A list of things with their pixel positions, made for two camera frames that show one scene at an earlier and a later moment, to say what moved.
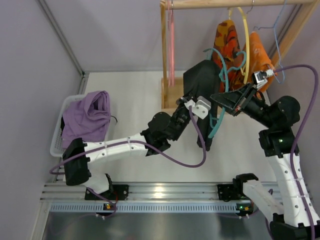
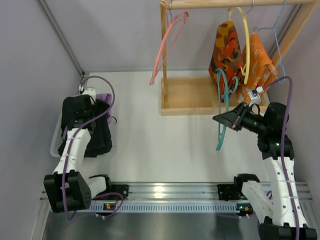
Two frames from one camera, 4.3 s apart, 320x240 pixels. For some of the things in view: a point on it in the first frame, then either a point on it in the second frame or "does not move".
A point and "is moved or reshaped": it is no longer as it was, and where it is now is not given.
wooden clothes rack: x=172 y=89 does not move
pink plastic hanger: x=171 y=47 is moved or reshaped
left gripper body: x=183 y=107 → x=81 y=113
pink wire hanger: x=170 y=44 is moved or reshaped
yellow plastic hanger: x=246 y=74 does not move
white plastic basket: x=56 y=148 does not move
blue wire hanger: x=277 y=48 does not move
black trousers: x=203 y=80 → x=79 y=111
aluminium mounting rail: x=147 y=191 does not move
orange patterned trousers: x=227 y=49 does not move
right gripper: x=245 y=99 → x=239 y=120
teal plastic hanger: x=224 y=70 → x=223 y=92
